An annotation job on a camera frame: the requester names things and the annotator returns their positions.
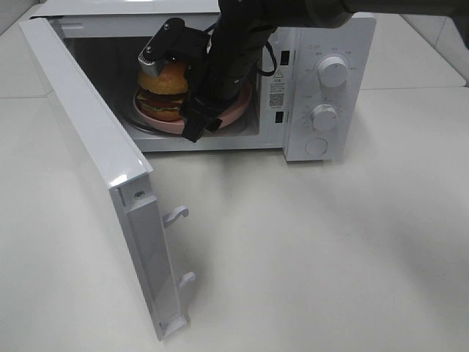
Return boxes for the round white door button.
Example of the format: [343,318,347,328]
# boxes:
[305,138,328,158]

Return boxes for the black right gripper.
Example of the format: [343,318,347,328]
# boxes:
[181,55,256,142]

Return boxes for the white warning label sticker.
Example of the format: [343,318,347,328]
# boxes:
[267,67,289,110]

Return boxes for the lower white timer knob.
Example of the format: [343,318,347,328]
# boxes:
[311,103,339,131]

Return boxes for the glass microwave turntable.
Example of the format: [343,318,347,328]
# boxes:
[119,117,185,138]

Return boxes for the white microwave door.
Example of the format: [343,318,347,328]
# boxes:
[20,18,195,340]

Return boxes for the burger with brown bun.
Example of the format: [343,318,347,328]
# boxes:
[135,62,188,122]

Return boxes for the upper white power knob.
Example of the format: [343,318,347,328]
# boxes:
[317,54,349,88]

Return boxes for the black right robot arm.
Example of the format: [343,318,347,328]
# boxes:
[181,1,468,142]

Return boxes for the pink round plate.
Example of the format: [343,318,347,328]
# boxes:
[133,82,252,135]

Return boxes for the white microwave oven body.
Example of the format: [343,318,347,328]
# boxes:
[29,1,376,161]

